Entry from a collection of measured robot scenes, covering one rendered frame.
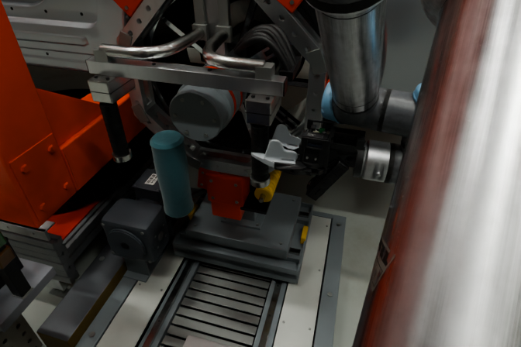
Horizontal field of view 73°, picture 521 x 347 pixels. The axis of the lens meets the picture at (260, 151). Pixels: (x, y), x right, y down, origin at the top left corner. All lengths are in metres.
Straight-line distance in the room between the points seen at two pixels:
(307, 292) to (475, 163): 1.25
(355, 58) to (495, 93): 0.28
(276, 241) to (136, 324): 0.55
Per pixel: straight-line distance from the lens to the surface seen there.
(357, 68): 0.47
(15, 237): 1.48
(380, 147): 0.67
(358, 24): 0.40
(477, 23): 0.22
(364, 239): 1.71
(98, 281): 1.48
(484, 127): 0.18
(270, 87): 0.66
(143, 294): 1.45
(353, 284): 1.55
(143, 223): 1.21
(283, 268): 1.35
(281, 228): 1.39
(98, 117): 1.26
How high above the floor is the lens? 1.24
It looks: 35 degrees down
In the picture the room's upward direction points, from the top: straight up
